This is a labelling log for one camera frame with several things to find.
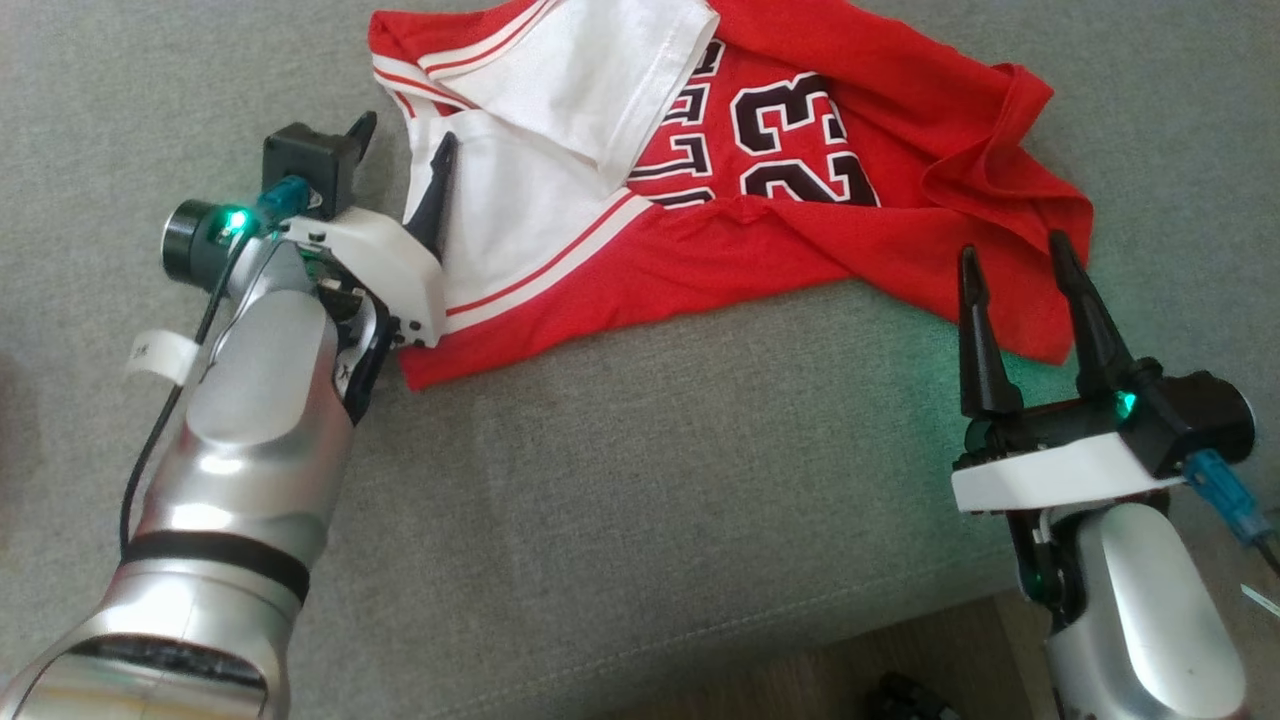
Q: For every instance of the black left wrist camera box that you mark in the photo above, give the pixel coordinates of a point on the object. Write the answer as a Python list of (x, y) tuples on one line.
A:
[(305, 160)]

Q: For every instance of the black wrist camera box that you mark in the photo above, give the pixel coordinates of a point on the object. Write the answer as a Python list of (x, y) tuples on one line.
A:
[(1190, 420), (305, 160)]

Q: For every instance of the grey sofa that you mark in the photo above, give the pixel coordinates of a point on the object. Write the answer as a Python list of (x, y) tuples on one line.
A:
[(650, 500)]

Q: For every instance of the red jersey with number 23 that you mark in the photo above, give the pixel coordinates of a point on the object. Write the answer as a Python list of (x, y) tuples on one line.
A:
[(800, 250)]

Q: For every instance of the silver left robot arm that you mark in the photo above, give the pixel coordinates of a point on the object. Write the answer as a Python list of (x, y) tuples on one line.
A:
[(260, 420)]

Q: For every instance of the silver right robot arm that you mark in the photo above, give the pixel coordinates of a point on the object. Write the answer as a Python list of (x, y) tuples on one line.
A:
[(1140, 610)]

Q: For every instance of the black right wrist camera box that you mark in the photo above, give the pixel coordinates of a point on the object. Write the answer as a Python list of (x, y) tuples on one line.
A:
[(1190, 420)]

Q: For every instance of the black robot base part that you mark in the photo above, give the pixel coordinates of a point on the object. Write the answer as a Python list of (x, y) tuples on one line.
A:
[(910, 698)]

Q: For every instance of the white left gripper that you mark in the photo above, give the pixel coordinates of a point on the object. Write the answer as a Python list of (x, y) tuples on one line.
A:
[(395, 270)]

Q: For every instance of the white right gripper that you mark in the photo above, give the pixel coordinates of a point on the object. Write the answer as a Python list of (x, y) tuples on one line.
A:
[(1050, 475)]

